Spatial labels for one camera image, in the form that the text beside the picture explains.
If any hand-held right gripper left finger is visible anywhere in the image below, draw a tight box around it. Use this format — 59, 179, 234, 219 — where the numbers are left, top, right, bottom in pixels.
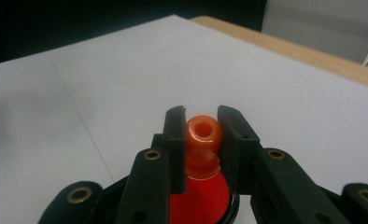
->
115, 105, 188, 224

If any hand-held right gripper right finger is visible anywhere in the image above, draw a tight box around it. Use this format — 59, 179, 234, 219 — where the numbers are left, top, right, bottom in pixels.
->
217, 105, 351, 224

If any round red ink pad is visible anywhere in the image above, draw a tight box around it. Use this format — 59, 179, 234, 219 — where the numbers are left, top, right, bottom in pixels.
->
168, 172, 241, 224

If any large white table cover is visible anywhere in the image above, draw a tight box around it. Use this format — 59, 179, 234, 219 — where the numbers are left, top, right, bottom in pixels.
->
0, 13, 368, 224

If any dark curtain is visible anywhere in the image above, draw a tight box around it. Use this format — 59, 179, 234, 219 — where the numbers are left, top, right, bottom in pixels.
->
0, 0, 268, 65

